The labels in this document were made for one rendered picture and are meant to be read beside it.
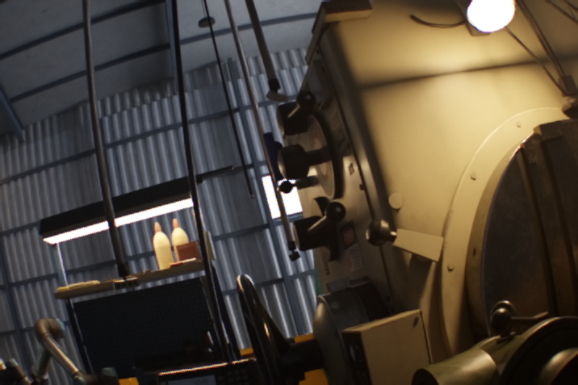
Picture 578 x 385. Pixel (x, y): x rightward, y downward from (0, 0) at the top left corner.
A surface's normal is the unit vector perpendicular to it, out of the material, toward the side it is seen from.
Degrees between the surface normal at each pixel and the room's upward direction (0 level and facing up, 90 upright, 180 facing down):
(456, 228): 90
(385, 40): 90
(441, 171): 90
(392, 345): 90
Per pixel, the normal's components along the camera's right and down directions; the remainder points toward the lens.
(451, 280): 0.10, -0.18
